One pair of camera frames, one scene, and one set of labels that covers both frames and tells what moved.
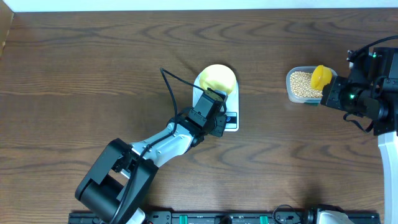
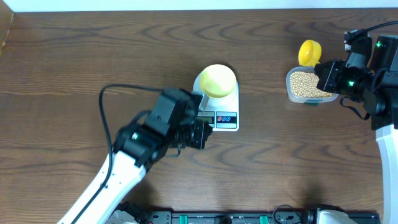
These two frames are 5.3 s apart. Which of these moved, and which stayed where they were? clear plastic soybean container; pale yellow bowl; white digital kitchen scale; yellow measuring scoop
Moved: yellow measuring scoop
Stayed: white digital kitchen scale; pale yellow bowl; clear plastic soybean container
